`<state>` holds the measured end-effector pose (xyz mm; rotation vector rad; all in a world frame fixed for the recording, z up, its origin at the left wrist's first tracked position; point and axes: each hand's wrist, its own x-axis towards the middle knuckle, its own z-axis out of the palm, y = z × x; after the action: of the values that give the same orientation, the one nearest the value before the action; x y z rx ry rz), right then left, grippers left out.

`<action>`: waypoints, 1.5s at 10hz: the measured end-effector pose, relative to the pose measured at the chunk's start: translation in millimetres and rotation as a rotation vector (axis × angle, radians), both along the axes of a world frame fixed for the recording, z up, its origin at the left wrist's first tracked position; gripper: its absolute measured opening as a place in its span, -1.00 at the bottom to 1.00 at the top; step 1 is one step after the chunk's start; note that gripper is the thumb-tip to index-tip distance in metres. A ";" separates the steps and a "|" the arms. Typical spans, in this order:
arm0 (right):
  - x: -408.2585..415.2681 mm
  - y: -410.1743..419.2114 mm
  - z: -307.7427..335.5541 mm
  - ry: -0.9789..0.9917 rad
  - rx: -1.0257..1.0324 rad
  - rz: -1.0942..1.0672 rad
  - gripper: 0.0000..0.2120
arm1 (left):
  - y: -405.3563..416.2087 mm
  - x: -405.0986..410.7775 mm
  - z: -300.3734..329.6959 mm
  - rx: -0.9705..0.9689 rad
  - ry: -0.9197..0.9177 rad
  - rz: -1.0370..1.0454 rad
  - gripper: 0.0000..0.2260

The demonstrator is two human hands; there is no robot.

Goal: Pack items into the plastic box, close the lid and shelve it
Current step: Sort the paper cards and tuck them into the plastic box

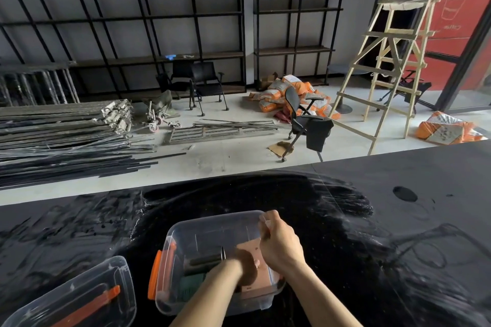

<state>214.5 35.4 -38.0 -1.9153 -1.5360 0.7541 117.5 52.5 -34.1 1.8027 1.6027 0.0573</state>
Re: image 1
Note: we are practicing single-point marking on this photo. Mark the person's left hand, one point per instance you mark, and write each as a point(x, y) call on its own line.
point(245, 267)

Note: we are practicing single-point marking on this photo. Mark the person's right hand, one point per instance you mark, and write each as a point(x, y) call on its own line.
point(282, 248)

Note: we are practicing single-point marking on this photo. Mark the person's left thumb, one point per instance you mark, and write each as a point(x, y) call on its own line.
point(255, 262)

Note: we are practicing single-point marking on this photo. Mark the person's right thumb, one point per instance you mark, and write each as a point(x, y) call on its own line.
point(264, 230)

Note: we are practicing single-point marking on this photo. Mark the clear storage box orange latch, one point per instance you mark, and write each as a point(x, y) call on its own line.
point(199, 234)

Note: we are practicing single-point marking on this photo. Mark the person's right forearm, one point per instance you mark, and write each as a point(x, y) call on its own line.
point(320, 298)

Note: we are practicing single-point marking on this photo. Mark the person's left forearm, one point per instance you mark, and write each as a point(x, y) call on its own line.
point(209, 296)

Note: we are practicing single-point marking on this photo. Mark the pink cardboard block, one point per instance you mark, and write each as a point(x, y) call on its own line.
point(261, 286)

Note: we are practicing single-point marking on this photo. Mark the black roller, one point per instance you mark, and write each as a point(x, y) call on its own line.
point(203, 259)

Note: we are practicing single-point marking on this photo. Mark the green pad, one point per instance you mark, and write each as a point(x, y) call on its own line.
point(190, 286)

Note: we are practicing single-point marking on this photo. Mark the brown cardboard scrap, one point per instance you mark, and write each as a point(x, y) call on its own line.
point(280, 148)

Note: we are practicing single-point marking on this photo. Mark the tipped black office chair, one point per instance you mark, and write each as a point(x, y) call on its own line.
point(310, 125)

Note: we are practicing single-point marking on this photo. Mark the pile of orange white sacks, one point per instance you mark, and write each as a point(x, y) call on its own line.
point(276, 95)

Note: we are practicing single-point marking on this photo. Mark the brown cardboard box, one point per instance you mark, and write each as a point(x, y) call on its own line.
point(267, 79)

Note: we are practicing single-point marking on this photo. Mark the clear box lid orange latch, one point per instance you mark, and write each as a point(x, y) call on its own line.
point(76, 292)

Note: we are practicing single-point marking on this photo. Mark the narrow black metal shelf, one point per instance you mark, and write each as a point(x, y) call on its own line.
point(293, 50)

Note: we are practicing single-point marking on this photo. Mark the blue item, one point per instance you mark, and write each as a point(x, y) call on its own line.
point(170, 57)

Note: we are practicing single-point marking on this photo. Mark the orange white cement sack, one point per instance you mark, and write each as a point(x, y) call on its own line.
point(441, 129)

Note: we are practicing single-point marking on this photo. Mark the black chair with armrests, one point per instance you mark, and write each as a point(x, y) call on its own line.
point(416, 87)

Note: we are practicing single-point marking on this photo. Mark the pile of metal bars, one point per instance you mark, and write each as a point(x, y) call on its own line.
point(57, 139)

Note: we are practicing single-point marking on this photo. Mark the wide black metal shelf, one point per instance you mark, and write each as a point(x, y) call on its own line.
point(115, 60)

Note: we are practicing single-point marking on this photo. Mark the wooden stepladder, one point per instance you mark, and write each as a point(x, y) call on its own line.
point(387, 33)

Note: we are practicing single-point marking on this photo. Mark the stack of metal railings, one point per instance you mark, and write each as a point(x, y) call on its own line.
point(34, 87)

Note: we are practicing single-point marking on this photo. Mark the red poster panel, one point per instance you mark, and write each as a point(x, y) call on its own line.
point(460, 1)

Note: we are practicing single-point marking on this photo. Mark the metal grid frame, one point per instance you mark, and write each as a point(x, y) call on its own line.
point(222, 131)

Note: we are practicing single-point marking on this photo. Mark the round grey pedestal table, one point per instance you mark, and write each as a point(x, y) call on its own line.
point(341, 69)

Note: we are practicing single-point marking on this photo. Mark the black door frame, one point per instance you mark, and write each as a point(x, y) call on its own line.
point(462, 66)

